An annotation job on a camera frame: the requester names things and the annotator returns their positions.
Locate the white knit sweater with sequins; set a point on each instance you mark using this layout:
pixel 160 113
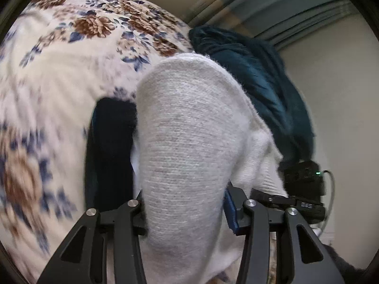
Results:
pixel 197 132

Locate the dark teal fuzzy blanket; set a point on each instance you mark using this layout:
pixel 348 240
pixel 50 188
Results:
pixel 259 69

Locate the floral cream bed blanket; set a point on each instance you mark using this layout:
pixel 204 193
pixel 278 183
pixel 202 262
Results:
pixel 58 58

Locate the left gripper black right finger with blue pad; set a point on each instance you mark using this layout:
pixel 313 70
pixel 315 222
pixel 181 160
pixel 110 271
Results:
pixel 300 256

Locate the dark striped folded garment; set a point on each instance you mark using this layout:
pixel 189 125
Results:
pixel 109 176

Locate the teal striped curtain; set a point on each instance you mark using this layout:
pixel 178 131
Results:
pixel 280 22

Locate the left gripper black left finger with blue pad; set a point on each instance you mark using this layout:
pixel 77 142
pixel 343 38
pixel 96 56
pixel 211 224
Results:
pixel 82 256

